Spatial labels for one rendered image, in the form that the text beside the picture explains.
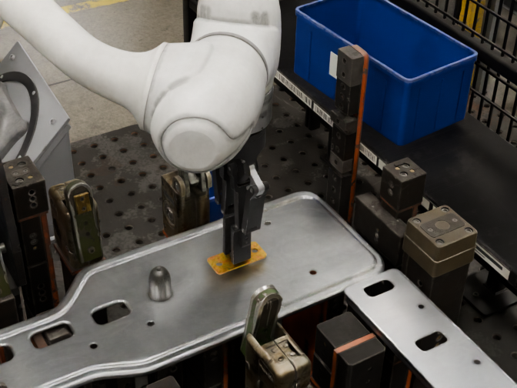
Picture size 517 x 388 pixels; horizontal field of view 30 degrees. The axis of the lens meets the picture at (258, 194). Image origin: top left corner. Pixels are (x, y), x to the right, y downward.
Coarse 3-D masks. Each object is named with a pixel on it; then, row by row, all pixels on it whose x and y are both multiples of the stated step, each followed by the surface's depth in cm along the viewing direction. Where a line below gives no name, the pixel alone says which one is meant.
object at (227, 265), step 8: (256, 248) 144; (216, 256) 142; (224, 256) 142; (256, 256) 142; (264, 256) 142; (224, 264) 141; (232, 264) 141; (240, 264) 141; (216, 272) 140; (224, 272) 140
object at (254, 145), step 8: (256, 136) 125; (264, 136) 127; (248, 144) 125; (256, 144) 126; (264, 144) 128; (240, 152) 126; (248, 152) 126; (256, 152) 127; (232, 160) 130; (240, 160) 128; (248, 160) 127; (256, 160) 128; (240, 168) 129; (248, 168) 127; (256, 168) 128; (240, 176) 129; (248, 176) 128
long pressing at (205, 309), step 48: (192, 240) 147; (288, 240) 148; (336, 240) 148; (96, 288) 138; (144, 288) 139; (192, 288) 139; (240, 288) 139; (288, 288) 139; (336, 288) 140; (0, 336) 130; (96, 336) 131; (144, 336) 131; (192, 336) 131; (240, 336) 133; (48, 384) 124
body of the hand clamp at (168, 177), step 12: (168, 180) 151; (168, 192) 151; (192, 192) 151; (204, 192) 151; (168, 204) 153; (180, 204) 149; (192, 204) 150; (204, 204) 152; (168, 216) 154; (180, 216) 151; (192, 216) 152; (204, 216) 153; (168, 228) 156; (180, 228) 152; (192, 228) 153
